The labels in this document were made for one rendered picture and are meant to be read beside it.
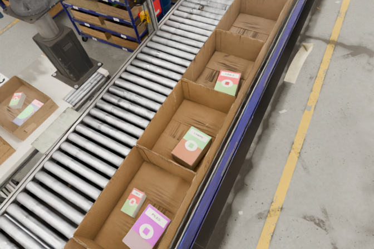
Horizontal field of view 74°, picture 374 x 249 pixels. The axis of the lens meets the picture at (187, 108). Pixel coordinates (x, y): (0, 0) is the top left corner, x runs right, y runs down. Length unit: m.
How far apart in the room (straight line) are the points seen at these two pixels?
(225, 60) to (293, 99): 1.15
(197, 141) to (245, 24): 0.91
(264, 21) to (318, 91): 1.10
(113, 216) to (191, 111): 0.60
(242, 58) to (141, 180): 0.88
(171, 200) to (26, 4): 1.17
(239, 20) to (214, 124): 0.80
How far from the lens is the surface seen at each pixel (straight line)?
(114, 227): 1.17
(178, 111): 1.30
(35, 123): 1.73
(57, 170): 1.54
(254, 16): 1.81
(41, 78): 2.02
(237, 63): 1.49
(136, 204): 1.11
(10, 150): 1.73
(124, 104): 1.58
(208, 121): 1.25
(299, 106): 2.48
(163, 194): 1.14
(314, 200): 2.15
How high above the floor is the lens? 1.97
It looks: 56 degrees down
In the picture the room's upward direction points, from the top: 11 degrees counter-clockwise
